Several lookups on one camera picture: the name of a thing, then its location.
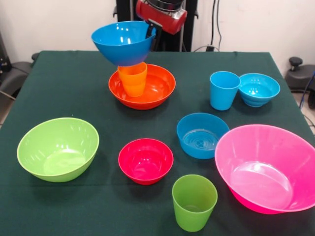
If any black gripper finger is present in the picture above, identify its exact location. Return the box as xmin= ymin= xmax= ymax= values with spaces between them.
xmin=144 ymin=24 xmax=157 ymax=39
xmin=150 ymin=24 xmax=163 ymax=53

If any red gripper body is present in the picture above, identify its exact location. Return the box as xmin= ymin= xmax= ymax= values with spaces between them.
xmin=135 ymin=0 xmax=188 ymax=35

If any large blue bowl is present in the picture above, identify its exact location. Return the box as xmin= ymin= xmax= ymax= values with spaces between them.
xmin=91 ymin=21 xmax=157 ymax=67

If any orange-red bowl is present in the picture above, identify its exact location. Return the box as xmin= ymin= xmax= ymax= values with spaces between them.
xmin=108 ymin=63 xmax=177 ymax=111

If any orange cup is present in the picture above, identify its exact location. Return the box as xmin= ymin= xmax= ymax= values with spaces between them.
xmin=117 ymin=61 xmax=148 ymax=98

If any blue cup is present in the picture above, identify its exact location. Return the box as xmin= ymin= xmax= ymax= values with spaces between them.
xmin=209 ymin=71 xmax=242 ymax=111

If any dark green tablecloth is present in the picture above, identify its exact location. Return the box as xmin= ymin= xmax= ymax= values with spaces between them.
xmin=0 ymin=50 xmax=315 ymax=236

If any blue flat-bottomed bowl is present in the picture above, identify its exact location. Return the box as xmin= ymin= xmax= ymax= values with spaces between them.
xmin=176 ymin=113 xmax=230 ymax=160

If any small light blue ribbed bowl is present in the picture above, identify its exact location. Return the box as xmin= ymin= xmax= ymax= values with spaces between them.
xmin=238 ymin=73 xmax=281 ymax=108

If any small pink-red bowl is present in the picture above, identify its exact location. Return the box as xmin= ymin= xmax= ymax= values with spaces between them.
xmin=118 ymin=138 xmax=174 ymax=186

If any black equipment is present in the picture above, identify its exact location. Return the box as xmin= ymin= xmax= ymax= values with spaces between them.
xmin=0 ymin=31 xmax=11 ymax=72

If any green bowl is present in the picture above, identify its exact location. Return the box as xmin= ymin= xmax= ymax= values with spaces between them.
xmin=16 ymin=117 xmax=100 ymax=183

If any large pink bowl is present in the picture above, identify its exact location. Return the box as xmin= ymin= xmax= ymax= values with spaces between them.
xmin=214 ymin=124 xmax=315 ymax=215

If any green cup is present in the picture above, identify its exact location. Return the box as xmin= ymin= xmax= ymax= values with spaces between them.
xmin=171 ymin=174 xmax=219 ymax=233

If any black hanging cable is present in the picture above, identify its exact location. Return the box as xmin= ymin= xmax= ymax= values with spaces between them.
xmin=211 ymin=0 xmax=222 ymax=52

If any black pedestal foot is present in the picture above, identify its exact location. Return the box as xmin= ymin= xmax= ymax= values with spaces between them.
xmin=0 ymin=52 xmax=40 ymax=96
xmin=284 ymin=57 xmax=315 ymax=90

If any blue cable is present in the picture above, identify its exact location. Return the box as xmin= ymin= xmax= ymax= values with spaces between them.
xmin=298 ymin=70 xmax=315 ymax=109

